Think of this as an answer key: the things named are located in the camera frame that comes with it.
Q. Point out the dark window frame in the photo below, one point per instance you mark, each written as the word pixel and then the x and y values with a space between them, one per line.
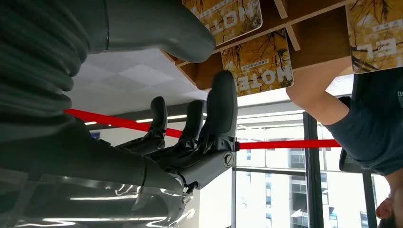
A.
pixel 313 176

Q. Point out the ceiling strip light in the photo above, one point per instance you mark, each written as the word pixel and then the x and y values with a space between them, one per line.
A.
pixel 176 117
pixel 90 123

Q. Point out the red barrier belt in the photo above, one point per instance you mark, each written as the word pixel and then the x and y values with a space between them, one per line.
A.
pixel 283 144
pixel 110 120

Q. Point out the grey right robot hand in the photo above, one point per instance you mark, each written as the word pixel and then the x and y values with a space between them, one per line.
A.
pixel 94 163

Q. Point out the person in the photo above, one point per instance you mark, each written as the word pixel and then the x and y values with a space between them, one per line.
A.
pixel 377 126

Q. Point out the wooden card organizer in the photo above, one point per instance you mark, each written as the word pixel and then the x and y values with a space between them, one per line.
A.
pixel 318 37

